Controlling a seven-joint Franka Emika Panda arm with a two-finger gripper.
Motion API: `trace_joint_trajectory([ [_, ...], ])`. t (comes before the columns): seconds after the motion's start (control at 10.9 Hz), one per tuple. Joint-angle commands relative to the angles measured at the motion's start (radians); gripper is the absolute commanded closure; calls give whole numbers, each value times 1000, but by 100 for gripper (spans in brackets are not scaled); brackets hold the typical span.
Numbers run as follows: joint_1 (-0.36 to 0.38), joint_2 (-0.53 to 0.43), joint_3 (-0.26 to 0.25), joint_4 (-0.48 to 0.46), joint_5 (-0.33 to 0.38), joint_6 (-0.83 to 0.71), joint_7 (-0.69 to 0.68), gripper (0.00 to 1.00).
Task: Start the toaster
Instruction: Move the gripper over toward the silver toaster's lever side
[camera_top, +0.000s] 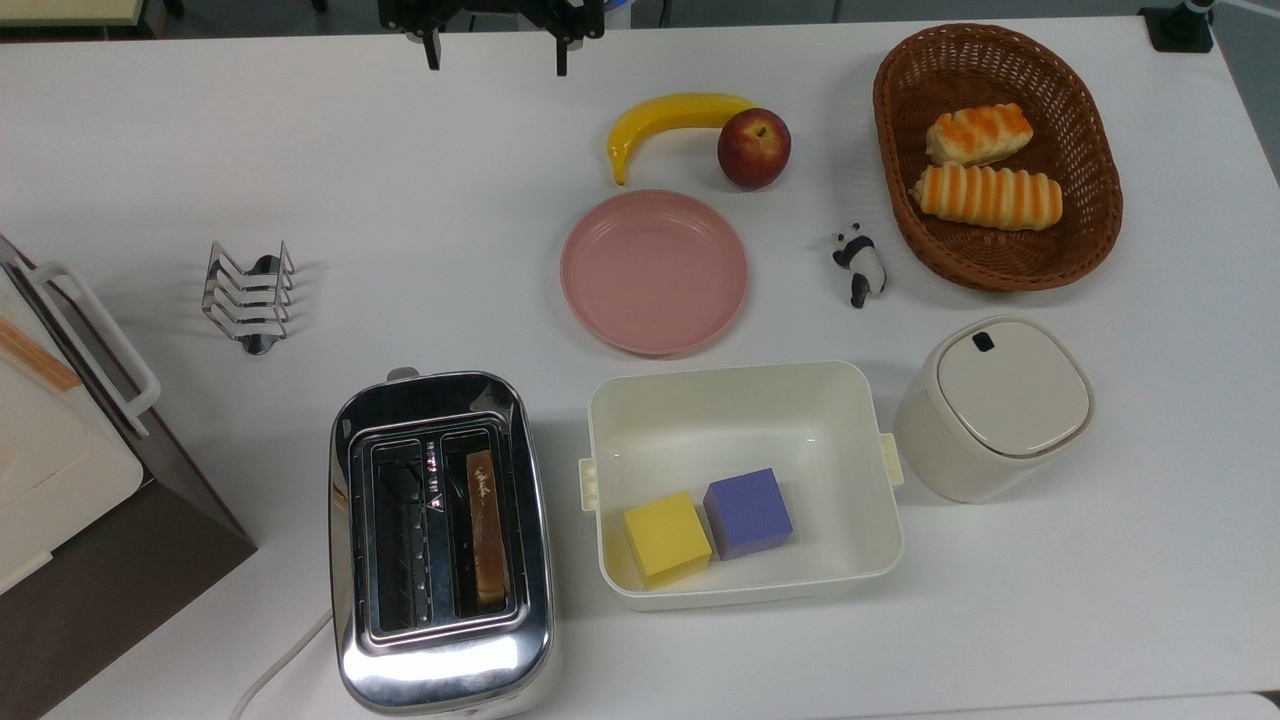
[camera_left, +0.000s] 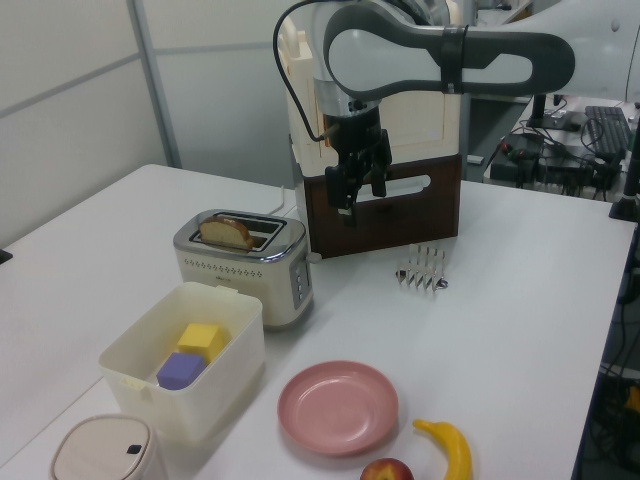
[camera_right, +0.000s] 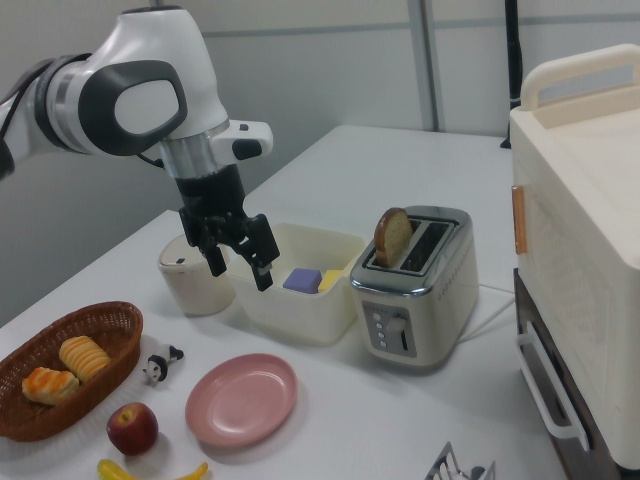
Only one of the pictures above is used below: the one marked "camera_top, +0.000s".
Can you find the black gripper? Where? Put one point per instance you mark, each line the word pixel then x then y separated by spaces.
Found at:
pixel 490 12

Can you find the chrome two-slot toaster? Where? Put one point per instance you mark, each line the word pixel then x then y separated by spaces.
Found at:
pixel 440 545

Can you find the yellow banana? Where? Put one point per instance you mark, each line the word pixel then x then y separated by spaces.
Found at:
pixel 660 118

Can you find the pink round plate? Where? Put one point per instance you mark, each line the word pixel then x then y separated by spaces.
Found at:
pixel 654 272

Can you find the red apple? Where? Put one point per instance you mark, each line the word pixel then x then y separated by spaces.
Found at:
pixel 754 148

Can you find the metal toast rack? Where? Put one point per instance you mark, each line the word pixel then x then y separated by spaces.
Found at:
pixel 248 295

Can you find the panda figurine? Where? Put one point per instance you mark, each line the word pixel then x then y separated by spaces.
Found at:
pixel 862 262

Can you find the white rectangular plastic container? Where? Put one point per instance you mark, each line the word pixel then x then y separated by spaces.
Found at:
pixel 740 430

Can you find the toast slice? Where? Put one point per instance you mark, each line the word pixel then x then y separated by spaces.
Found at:
pixel 486 530

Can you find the short striped bread roll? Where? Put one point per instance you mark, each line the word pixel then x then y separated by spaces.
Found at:
pixel 978 134

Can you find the long striped bread roll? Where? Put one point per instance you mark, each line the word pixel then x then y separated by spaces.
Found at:
pixel 988 196

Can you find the yellow cube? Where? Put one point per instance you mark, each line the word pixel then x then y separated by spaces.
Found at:
pixel 666 538

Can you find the purple cube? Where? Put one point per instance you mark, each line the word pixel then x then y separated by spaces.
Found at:
pixel 748 512

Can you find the white oven appliance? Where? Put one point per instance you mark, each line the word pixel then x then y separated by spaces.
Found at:
pixel 60 440

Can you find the brown wicker basket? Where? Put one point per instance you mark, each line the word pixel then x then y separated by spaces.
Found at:
pixel 1080 230

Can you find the cream lidded trash bin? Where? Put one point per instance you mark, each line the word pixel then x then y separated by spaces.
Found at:
pixel 995 410

